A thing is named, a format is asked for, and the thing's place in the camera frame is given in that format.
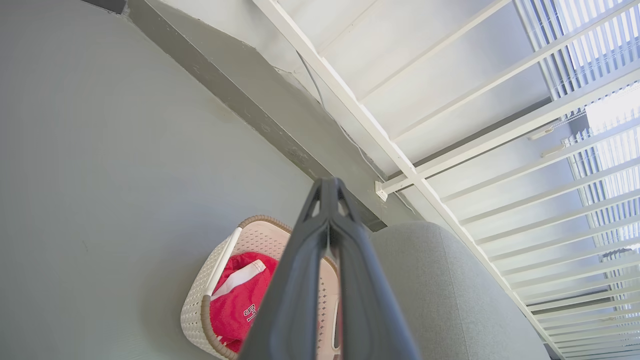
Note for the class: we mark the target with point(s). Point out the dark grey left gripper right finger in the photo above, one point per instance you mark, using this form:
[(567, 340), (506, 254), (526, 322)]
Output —
[(367, 300)]

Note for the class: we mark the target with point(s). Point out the white window blinds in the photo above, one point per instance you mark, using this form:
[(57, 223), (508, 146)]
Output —
[(610, 45)]

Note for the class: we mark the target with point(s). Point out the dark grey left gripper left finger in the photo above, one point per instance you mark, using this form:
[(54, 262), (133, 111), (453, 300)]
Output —
[(290, 300)]

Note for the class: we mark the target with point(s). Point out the red basketball jersey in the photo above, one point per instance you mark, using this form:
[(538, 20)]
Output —
[(235, 310)]

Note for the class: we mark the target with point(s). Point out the grey skirting board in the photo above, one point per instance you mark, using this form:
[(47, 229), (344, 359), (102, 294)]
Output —
[(225, 85)]

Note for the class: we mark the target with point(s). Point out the grey fabric sofa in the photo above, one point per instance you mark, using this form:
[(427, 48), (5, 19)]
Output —
[(440, 300)]

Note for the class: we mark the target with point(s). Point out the white metal rack frame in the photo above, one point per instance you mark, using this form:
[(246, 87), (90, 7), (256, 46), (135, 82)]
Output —
[(350, 100)]

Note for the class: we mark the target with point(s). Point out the cream perforated plastic laundry basket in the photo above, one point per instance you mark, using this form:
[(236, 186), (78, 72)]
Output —
[(197, 310)]

